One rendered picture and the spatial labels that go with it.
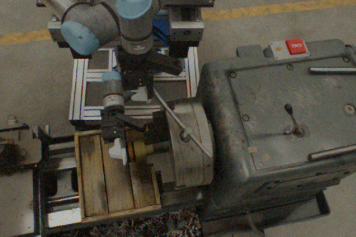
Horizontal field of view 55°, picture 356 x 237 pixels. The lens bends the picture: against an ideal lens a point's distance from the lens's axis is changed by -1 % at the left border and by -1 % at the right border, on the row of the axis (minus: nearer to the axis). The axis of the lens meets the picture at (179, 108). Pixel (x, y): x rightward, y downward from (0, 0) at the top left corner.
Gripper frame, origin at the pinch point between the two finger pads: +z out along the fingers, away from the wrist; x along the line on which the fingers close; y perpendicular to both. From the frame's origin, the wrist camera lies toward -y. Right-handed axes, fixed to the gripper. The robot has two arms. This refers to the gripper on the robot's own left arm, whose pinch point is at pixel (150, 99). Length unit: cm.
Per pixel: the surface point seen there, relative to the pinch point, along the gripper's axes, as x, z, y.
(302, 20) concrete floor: -153, 99, -151
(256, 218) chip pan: 10, 85, -46
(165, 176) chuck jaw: 10.8, 27.3, -2.1
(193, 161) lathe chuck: 12.1, 18.2, -10.9
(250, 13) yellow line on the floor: -167, 95, -108
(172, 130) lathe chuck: 3.7, 11.9, -5.9
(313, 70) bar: -7, 5, -57
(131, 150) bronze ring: 0.6, 23.6, 7.7
